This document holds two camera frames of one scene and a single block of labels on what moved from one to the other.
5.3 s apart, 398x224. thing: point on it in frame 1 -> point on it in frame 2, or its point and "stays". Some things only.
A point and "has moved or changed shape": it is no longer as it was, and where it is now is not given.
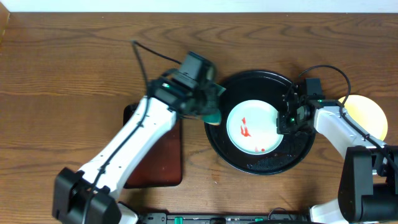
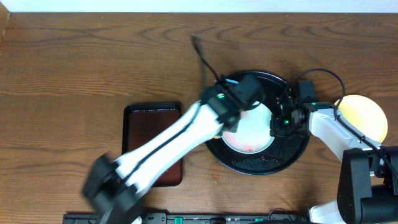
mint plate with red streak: [252, 127] has moved or changed shape
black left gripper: [206, 99] -> [234, 125]
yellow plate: [368, 114] stays
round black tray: [293, 150] stays
